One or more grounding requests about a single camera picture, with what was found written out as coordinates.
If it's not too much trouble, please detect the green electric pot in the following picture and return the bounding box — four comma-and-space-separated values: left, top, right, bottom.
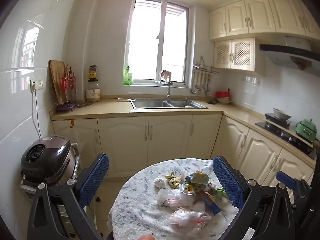
295, 119, 318, 143

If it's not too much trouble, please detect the clear plastic jar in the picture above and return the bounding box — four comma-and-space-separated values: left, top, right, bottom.
86, 81, 101, 103

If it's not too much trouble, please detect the brown folding fan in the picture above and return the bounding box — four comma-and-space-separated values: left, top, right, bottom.
290, 56, 312, 70

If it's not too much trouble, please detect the grey range hood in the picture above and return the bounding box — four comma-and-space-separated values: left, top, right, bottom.
259, 36, 320, 71

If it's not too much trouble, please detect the white crumpled tissue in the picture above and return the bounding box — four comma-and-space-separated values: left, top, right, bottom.
153, 177, 167, 189

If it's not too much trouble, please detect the white power cable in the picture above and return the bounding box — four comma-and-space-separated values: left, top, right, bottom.
32, 91, 42, 140

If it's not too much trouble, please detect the black baking tray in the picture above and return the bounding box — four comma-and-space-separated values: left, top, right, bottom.
264, 113, 292, 128

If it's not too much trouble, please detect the wooden cutting board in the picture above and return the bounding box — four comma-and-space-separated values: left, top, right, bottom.
49, 60, 67, 105

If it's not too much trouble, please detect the red utensil holder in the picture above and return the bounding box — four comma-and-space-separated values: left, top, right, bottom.
60, 76, 77, 92

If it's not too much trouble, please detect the green snack packet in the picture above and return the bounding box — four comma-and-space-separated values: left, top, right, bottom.
214, 187, 229, 201

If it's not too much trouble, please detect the cream base cabinet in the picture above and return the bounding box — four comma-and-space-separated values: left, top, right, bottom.
52, 114, 316, 195

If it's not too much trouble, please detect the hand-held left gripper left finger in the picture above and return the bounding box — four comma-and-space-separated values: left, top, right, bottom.
27, 153, 110, 240

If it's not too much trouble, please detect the clear red-printed plastic bag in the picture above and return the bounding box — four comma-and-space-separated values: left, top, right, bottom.
164, 209, 212, 231

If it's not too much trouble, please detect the blue orange packet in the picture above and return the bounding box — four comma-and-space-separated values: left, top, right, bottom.
197, 190, 222, 216

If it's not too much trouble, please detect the metal utensil wall rack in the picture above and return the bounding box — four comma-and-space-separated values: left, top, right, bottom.
192, 56, 220, 76

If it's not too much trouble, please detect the cream lattice wall cabinet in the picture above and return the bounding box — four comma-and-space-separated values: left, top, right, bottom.
214, 37, 266, 77

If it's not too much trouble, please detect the white wall socket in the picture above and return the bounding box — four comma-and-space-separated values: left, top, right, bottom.
30, 78, 44, 92

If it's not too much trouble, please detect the gold candy wrapper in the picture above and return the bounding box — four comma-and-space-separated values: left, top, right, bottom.
164, 172, 183, 189

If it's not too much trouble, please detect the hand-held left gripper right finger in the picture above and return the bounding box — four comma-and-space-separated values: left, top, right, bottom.
212, 156, 299, 240

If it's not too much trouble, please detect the stainless steel double sink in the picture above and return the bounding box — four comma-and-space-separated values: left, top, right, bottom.
130, 98, 209, 110

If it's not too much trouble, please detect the metal bowl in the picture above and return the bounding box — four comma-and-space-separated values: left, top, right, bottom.
272, 108, 292, 120

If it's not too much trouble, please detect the white printed wrapper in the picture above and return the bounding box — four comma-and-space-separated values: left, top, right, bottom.
179, 182, 198, 196

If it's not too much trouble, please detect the white framed window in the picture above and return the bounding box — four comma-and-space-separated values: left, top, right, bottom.
124, 0, 191, 88

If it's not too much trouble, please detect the yellow label bottle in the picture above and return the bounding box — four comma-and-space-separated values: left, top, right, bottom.
88, 65, 98, 82

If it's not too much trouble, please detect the crushed milk carton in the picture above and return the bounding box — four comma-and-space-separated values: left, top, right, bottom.
184, 170, 209, 186

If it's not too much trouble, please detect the round table, marbled cloth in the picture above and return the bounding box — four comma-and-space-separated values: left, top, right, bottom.
107, 158, 241, 240

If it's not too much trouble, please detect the black gas stove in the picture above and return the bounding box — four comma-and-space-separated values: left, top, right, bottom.
255, 121, 317, 160

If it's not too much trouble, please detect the green plastic bottle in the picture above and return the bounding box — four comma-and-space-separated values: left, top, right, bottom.
123, 69, 133, 86

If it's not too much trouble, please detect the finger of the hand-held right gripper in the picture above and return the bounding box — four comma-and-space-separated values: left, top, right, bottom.
276, 171, 296, 188

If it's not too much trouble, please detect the purple drip tray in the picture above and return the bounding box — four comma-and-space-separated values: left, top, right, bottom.
55, 102, 79, 113

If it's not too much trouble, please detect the dark rice cooker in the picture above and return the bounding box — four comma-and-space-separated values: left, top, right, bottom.
20, 135, 77, 187

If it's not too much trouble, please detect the metal faucet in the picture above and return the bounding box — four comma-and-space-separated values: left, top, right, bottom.
166, 80, 173, 103

